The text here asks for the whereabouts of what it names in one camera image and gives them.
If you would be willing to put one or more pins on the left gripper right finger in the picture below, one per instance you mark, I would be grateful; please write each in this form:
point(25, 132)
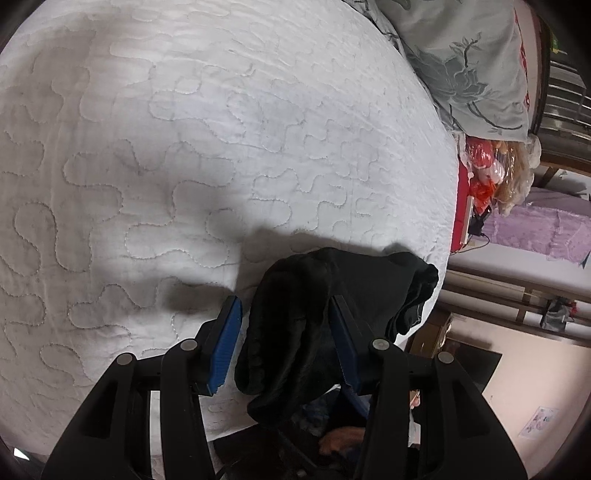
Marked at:
point(427, 419)

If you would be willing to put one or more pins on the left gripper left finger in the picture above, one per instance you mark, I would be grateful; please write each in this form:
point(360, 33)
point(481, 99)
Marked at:
point(108, 437)

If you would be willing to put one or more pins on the black pants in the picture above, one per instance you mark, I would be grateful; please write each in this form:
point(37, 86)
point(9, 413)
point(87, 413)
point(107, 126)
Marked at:
point(290, 353)

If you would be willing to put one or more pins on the person's left hand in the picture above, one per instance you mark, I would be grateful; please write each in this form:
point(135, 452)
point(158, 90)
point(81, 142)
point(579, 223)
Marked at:
point(342, 439)

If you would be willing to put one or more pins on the red blanket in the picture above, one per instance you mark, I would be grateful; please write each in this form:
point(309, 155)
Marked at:
point(463, 213)

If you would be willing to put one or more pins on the bagged plush toys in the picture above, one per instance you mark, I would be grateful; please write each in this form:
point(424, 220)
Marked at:
point(501, 173)

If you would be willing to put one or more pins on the white quilted bed cover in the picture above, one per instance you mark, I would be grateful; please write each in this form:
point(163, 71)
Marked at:
point(157, 156)

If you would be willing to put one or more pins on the grey floral pillow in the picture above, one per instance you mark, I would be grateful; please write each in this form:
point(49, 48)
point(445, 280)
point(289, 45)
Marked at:
point(466, 53)

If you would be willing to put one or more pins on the red floral quilt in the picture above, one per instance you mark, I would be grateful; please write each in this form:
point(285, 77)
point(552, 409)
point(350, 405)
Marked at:
point(523, 62)

